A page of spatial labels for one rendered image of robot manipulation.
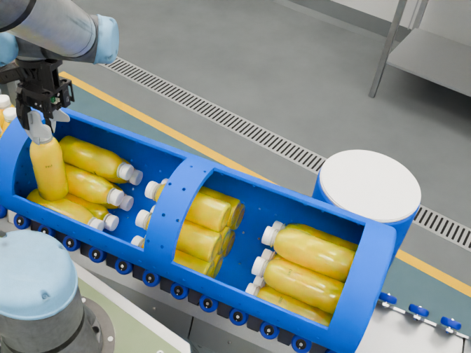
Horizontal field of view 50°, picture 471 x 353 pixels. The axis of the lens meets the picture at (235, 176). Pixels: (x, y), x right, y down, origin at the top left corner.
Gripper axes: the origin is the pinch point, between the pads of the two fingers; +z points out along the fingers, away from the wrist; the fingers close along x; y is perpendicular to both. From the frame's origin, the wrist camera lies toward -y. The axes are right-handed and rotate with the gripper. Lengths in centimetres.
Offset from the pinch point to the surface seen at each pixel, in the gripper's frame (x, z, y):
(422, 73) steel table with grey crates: 251, 94, 77
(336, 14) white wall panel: 350, 116, -3
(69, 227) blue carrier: -8.2, 17.3, 10.3
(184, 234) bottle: -1.1, 12.8, 35.4
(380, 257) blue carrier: 3, 2, 74
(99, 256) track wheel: -4.8, 28.9, 14.8
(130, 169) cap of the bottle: 11.4, 13.6, 13.9
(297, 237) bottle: 5, 8, 58
